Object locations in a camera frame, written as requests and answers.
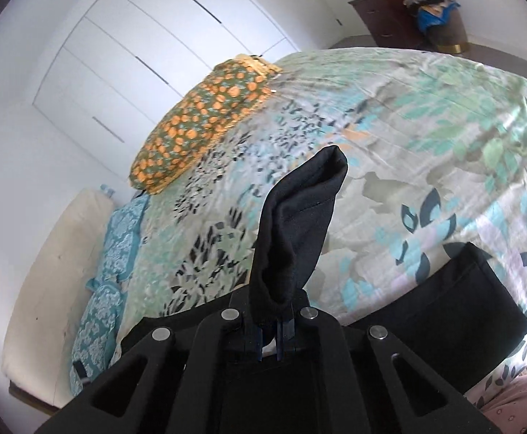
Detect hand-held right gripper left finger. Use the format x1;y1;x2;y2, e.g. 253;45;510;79
35;287;265;434

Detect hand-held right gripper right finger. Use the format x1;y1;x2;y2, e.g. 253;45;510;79
276;293;502;434

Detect black pants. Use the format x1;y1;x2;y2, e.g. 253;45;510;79
223;145;527;434

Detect teal damask pillow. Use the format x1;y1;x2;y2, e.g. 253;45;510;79
104;193;152;282
69;278;127;396

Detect cream padded headboard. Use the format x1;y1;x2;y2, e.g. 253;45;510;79
2;188;117;410

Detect floral leaf print bed cover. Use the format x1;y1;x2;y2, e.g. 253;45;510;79
116;47;527;412

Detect orange floral green pillow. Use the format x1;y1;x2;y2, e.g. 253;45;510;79
129;54;283;194

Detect white wardrobe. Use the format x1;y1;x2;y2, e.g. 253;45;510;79
33;0;301;145

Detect dark wooden dresser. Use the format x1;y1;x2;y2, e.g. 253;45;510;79
349;0;433;50

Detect brown laundry basket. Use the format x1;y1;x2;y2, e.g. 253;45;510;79
429;7;471;55

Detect mixed clothes heap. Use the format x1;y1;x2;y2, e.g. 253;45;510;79
404;0;462;32

